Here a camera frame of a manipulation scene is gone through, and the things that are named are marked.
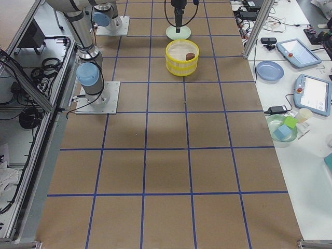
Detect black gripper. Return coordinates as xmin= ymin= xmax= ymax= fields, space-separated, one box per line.
xmin=171 ymin=0 xmax=187 ymax=33

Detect yellow top steamer layer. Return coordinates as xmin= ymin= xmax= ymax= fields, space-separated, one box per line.
xmin=165 ymin=39 xmax=200 ymax=65

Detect yellow steamer layer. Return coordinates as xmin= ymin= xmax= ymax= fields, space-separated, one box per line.
xmin=165 ymin=39 xmax=200 ymax=65
xmin=165 ymin=61 xmax=197 ymax=77

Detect brown bun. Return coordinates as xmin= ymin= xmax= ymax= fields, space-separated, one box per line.
xmin=185 ymin=52 xmax=196 ymax=61

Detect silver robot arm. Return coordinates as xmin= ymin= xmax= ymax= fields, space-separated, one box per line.
xmin=47 ymin=1 xmax=111 ymax=105
xmin=92 ymin=0 xmax=187 ymax=33

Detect yellow bottom steamer layer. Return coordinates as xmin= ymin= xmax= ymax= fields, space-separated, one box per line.
xmin=165 ymin=61 xmax=197 ymax=77

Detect light green plate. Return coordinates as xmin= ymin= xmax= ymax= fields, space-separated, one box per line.
xmin=165 ymin=26 xmax=191 ymax=40

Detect black small device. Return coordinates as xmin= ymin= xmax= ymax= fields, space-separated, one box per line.
xmin=260 ymin=37 xmax=277 ymax=45

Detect blue plate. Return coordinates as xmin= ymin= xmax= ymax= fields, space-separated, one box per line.
xmin=256 ymin=61 xmax=284 ymax=84

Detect far teach pendant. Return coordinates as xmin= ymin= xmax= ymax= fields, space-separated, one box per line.
xmin=276 ymin=38 xmax=322 ymax=68

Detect teach pendant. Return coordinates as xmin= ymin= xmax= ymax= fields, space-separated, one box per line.
xmin=276 ymin=38 xmax=322 ymax=68
xmin=293 ymin=74 xmax=331 ymax=117

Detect black power adapter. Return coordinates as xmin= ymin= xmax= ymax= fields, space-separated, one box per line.
xmin=265 ymin=105 xmax=288 ymax=115

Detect green plate with blocks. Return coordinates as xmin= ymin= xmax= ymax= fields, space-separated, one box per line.
xmin=266 ymin=114 xmax=298 ymax=142

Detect near teach pendant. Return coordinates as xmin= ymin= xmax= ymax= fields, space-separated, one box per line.
xmin=293 ymin=74 xmax=331 ymax=117

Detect green block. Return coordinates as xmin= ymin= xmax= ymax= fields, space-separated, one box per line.
xmin=283 ymin=116 xmax=298 ymax=129

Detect blue block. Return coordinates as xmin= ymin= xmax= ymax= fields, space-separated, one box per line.
xmin=273 ymin=124 xmax=292 ymax=141

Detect paper cup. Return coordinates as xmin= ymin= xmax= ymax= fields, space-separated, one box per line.
xmin=295 ymin=108 xmax=313 ymax=123

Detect white crumpled cloth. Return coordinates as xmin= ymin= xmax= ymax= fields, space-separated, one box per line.
xmin=1 ymin=161 xmax=19 ymax=195

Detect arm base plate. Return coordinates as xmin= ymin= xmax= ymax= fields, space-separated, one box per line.
xmin=75 ymin=81 xmax=120 ymax=115
xmin=96 ymin=16 xmax=130 ymax=36

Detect aluminium frame post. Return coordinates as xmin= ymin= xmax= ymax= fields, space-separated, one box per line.
xmin=242 ymin=0 xmax=274 ymax=59

